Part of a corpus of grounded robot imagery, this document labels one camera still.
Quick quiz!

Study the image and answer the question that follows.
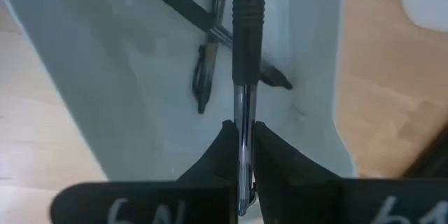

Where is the clear pen with black grip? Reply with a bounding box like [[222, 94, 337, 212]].
[[132, 0, 293, 90], [232, 0, 266, 217], [191, 0, 232, 115]]

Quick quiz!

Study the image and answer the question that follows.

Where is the white plastic bin with handles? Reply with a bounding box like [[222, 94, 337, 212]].
[[0, 0, 358, 183]]

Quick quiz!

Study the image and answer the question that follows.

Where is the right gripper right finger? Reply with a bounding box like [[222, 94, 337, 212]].
[[253, 121, 448, 224]]

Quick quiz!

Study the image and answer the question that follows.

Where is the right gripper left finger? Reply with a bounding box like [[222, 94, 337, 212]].
[[50, 120, 239, 224]]

